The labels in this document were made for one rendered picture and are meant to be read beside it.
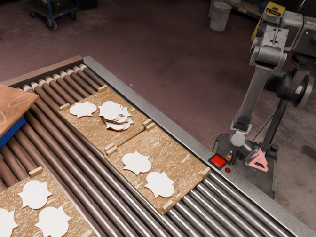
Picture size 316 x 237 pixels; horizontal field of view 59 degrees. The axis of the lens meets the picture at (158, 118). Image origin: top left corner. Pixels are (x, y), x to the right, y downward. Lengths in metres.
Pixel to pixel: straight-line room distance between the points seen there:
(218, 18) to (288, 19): 3.31
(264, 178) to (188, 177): 1.17
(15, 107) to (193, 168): 0.95
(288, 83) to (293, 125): 1.76
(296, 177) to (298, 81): 1.41
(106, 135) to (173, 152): 0.37
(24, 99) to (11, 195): 0.51
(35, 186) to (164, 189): 0.57
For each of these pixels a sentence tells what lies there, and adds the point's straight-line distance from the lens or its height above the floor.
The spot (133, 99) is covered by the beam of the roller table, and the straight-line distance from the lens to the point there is 1.75.
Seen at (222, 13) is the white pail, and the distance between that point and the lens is 4.77.
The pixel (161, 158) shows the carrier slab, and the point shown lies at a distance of 1.43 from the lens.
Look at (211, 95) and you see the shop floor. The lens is 3.42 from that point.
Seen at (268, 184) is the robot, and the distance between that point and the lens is 2.44.
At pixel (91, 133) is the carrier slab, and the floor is 0.94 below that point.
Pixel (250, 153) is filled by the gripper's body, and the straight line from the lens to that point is 1.28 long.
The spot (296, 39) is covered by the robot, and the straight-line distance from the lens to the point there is 1.60.
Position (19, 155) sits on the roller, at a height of 0.92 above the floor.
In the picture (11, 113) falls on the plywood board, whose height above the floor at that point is 1.04.
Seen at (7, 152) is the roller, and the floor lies 0.92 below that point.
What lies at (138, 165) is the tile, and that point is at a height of 0.95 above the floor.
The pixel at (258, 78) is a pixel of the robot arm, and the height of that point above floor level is 1.49.
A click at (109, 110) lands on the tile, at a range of 1.54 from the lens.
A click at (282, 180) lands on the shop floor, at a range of 2.85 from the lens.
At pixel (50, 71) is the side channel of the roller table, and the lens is 1.96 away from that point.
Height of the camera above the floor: 2.06
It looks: 44 degrees down
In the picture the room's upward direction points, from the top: 8 degrees clockwise
